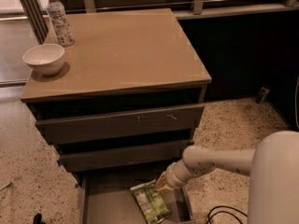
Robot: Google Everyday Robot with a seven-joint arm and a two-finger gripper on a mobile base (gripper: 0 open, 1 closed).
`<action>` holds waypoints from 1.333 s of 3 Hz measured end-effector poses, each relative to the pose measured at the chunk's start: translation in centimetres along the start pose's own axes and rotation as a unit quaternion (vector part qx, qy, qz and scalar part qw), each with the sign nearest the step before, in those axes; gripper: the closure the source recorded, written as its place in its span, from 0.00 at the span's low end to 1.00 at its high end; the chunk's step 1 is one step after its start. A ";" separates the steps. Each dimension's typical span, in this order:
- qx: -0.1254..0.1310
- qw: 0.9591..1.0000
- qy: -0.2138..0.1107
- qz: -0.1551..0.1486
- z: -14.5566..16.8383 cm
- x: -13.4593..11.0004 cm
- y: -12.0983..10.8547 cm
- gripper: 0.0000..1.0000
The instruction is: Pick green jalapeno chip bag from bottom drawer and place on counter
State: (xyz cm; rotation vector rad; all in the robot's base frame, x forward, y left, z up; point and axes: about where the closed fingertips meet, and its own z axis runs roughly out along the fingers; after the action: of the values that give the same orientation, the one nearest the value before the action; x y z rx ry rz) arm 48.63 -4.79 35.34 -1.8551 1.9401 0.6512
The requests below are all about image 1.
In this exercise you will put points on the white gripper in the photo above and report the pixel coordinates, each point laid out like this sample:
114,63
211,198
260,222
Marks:
170,174

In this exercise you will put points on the green jalapeno chip bag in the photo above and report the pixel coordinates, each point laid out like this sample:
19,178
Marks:
150,202

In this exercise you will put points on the brown drawer cabinet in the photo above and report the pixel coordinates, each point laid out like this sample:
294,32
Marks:
121,61

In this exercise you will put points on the clear plastic water bottle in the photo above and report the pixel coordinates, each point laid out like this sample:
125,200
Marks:
59,22

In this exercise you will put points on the black object at floor edge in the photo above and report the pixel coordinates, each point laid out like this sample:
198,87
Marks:
37,219

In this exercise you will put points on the open bottom grey drawer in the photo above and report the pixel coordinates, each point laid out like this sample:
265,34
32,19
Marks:
107,195

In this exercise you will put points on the metal railing frame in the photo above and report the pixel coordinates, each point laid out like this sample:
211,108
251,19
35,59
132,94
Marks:
199,0

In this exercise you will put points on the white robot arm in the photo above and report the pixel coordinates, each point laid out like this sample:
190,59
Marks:
272,168

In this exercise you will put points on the top grey drawer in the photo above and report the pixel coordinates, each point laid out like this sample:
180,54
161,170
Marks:
120,124

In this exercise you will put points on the middle grey drawer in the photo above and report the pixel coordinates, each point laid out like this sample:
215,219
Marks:
115,157

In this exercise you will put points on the white ceramic bowl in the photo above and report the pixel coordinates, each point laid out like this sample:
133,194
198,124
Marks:
46,59

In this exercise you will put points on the small black device on floor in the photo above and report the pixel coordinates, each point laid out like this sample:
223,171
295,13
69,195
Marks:
262,95

